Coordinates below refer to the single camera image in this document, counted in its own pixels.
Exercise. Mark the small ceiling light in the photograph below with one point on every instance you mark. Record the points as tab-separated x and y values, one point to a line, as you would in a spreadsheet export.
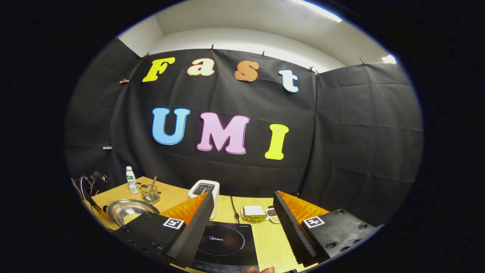
389	59

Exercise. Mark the black induction cooktop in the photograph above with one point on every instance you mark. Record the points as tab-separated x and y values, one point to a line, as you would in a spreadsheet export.
227	242

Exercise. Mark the pile of yellow soybeans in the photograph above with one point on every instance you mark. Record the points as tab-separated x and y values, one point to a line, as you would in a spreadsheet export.
132	218

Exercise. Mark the row of black clips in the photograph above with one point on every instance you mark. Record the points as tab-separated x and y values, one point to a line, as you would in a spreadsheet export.
212	47

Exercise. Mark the wooden spoon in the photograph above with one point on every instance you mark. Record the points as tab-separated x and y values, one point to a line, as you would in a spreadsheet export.
153	182

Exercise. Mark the small white snack dish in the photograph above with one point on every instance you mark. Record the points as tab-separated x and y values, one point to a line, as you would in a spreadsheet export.
272	214

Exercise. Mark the black backdrop cloth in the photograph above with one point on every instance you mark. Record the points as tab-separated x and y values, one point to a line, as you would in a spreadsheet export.
341	151

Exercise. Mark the sandwich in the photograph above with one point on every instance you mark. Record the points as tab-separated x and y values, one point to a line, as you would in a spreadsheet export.
254	211

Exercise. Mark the white toaster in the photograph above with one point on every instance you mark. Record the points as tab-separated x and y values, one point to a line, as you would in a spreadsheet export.
216	189

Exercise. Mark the white drink bottle green label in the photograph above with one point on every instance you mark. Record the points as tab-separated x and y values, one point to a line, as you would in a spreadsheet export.
132	184

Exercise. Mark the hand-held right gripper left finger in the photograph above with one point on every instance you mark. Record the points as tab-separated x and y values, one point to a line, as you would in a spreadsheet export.
195	231

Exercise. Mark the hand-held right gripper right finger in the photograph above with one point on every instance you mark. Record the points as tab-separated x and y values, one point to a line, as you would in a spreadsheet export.
293	231

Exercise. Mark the ceiling light strip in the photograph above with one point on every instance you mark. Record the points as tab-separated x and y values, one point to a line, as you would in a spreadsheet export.
322	10

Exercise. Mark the stainless steel pot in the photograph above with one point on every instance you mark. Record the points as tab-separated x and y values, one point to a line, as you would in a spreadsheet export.
129	207

